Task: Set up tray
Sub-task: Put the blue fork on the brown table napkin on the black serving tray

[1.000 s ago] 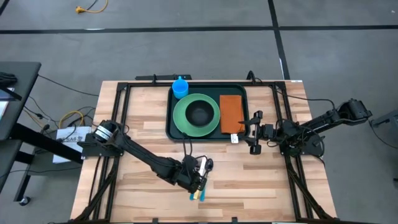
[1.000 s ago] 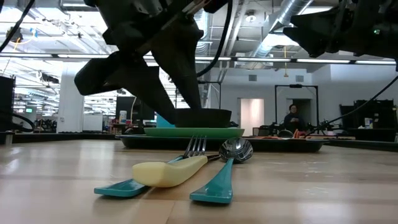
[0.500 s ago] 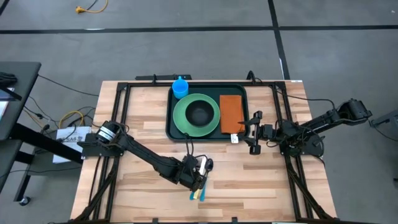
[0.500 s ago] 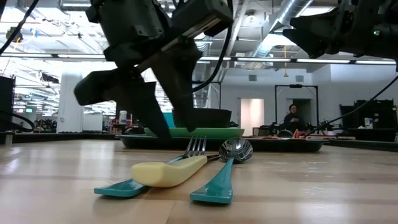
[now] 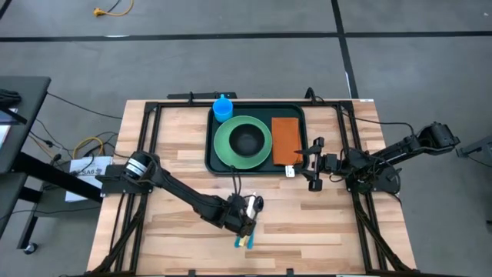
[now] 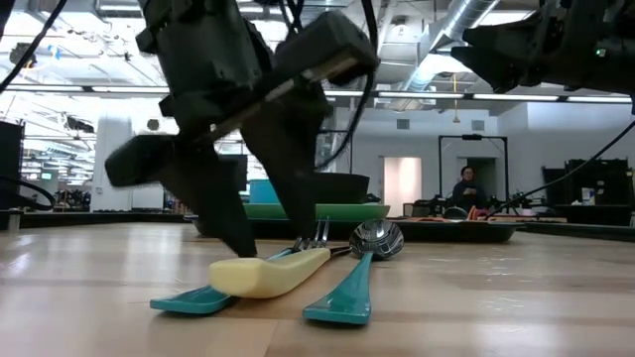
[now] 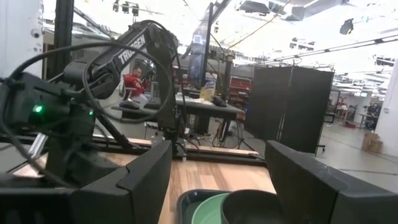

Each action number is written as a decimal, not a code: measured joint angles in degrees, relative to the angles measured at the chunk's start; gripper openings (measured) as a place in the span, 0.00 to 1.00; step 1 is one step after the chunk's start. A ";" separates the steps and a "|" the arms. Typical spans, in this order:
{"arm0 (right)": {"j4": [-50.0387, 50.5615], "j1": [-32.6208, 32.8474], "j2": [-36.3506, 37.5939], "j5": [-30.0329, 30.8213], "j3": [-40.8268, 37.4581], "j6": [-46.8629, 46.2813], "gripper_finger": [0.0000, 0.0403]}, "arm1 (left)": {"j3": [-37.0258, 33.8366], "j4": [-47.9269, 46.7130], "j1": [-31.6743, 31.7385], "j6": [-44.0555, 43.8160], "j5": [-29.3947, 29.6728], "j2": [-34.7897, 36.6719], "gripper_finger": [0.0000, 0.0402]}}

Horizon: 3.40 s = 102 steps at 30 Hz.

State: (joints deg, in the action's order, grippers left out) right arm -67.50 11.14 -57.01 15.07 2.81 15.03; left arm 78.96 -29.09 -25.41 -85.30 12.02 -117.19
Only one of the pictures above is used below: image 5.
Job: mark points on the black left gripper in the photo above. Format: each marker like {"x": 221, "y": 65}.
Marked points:
{"x": 240, "y": 223}

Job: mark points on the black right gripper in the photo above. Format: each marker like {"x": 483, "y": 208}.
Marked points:
{"x": 317, "y": 181}

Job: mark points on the orange cloth napkin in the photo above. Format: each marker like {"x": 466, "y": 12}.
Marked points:
{"x": 286, "y": 138}

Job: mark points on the black bowl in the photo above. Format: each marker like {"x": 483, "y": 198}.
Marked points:
{"x": 246, "y": 140}

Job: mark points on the green plate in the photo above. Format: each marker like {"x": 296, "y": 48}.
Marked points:
{"x": 223, "y": 154}

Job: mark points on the blue plastic mug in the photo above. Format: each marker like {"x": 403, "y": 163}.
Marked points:
{"x": 223, "y": 111}

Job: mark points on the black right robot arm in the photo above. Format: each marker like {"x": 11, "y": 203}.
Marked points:
{"x": 403, "y": 146}

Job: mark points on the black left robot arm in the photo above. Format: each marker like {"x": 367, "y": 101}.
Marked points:
{"x": 184, "y": 192}

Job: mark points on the dark green tray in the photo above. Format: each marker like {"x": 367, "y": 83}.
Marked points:
{"x": 253, "y": 109}

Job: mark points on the white tag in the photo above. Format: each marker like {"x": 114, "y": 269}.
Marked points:
{"x": 289, "y": 171}

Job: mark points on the black table clamp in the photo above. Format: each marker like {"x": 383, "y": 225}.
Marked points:
{"x": 191, "y": 273}
{"x": 290, "y": 272}

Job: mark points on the black power strip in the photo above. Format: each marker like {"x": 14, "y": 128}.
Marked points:
{"x": 200, "y": 95}

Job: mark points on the white printed paper sheet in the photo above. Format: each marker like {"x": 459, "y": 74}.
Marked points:
{"x": 77, "y": 194}

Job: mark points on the grey stand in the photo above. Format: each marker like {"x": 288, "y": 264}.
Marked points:
{"x": 476, "y": 146}

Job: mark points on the black desk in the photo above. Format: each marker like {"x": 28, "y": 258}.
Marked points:
{"x": 23, "y": 115}

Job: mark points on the white papers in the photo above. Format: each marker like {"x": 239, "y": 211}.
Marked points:
{"x": 3, "y": 131}

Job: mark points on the black item on desk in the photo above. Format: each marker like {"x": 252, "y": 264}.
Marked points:
{"x": 9, "y": 98}

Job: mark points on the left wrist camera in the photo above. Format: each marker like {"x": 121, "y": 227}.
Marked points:
{"x": 236, "y": 202}

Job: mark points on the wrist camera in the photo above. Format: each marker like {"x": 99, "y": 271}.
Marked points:
{"x": 331, "y": 162}
{"x": 236, "y": 202}

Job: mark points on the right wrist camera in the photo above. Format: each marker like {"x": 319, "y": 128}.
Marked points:
{"x": 331, "y": 162}

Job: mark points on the black bracket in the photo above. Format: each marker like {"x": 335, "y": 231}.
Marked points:
{"x": 312, "y": 94}

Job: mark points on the black aluminium table frame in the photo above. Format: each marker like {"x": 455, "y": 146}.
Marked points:
{"x": 150, "y": 105}

